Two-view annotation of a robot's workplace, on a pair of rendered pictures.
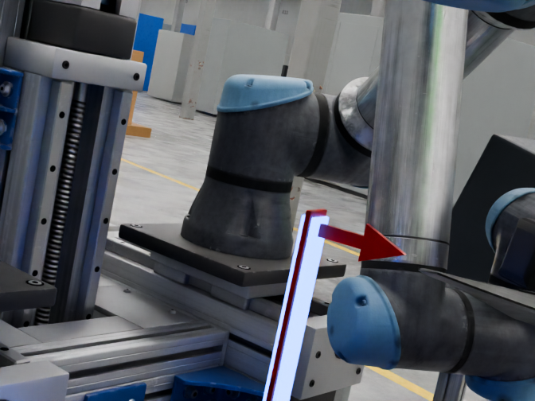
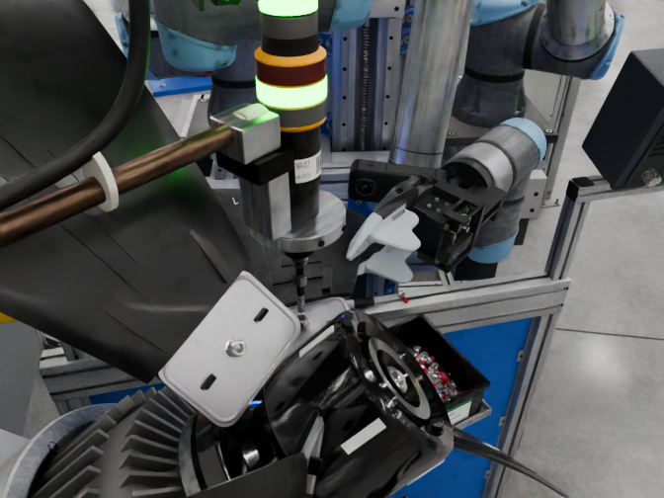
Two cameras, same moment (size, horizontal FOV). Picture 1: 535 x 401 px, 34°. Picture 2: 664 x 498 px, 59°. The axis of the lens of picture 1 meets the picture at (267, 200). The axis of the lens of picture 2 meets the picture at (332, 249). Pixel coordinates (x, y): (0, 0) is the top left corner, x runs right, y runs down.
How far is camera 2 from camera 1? 0.70 m
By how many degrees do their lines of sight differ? 53
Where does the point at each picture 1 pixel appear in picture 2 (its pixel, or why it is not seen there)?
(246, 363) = not seen: hidden behind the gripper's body
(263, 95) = (484, 15)
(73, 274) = (375, 124)
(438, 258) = (415, 162)
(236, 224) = (467, 103)
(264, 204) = (486, 91)
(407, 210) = (399, 131)
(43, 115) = (338, 39)
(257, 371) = not seen: hidden behind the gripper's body
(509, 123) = not seen: outside the picture
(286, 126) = (500, 36)
